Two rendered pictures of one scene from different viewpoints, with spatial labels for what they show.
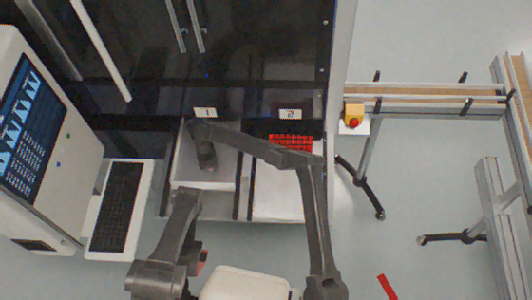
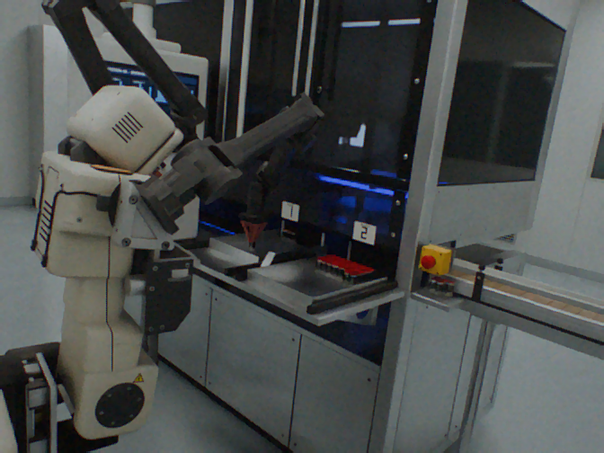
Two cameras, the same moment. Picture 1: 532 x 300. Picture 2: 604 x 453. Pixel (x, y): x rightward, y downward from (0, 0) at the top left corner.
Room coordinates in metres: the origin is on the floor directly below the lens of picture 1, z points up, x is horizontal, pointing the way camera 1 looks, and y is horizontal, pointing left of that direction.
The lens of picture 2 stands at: (-0.45, -0.80, 1.37)
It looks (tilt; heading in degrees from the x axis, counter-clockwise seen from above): 12 degrees down; 33
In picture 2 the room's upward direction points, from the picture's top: 6 degrees clockwise
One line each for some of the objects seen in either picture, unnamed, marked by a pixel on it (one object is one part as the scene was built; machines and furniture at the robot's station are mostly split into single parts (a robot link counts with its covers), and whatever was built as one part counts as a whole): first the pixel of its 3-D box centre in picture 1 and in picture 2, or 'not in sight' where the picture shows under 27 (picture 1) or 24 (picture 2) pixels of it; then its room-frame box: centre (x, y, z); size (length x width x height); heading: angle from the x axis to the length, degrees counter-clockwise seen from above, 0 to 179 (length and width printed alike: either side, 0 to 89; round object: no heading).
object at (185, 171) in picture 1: (207, 146); (269, 245); (0.96, 0.24, 0.90); 0.34 x 0.26 x 0.04; 171
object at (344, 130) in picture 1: (353, 121); (440, 297); (1.02, -0.39, 0.87); 0.14 x 0.13 x 0.02; 171
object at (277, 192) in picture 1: (289, 174); (318, 279); (0.79, -0.08, 0.90); 0.34 x 0.26 x 0.04; 170
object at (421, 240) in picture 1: (465, 238); not in sight; (0.69, -1.03, 0.07); 0.50 x 0.08 x 0.14; 81
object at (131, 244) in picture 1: (112, 206); not in sight; (0.78, 0.66, 0.79); 0.45 x 0.28 x 0.03; 170
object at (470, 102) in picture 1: (418, 96); (547, 305); (1.07, -0.67, 0.92); 0.69 x 0.16 x 0.16; 81
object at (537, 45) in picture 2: not in sight; (508, 97); (1.45, -0.38, 1.51); 0.85 x 0.01 x 0.59; 171
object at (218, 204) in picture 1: (247, 166); (288, 269); (0.86, 0.08, 0.87); 0.70 x 0.48 x 0.02; 81
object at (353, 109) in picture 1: (353, 112); (436, 259); (0.98, -0.37, 1.00); 0.08 x 0.07 x 0.07; 171
